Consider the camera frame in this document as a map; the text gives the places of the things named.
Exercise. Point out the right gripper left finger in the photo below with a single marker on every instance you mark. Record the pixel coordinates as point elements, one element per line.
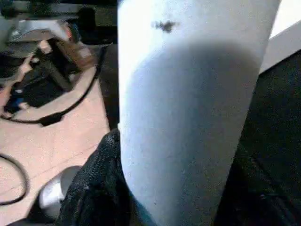
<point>99,193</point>

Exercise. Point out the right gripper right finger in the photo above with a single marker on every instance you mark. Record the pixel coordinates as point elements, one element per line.
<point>263,202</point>

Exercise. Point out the white plastic table leg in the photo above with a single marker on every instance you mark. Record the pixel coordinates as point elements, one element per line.
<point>188,117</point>

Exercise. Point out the brown cardboard box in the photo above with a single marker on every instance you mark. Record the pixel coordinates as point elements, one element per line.
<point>77,54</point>

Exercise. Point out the white plastic table top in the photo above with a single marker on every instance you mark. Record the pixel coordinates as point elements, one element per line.
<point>284,42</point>

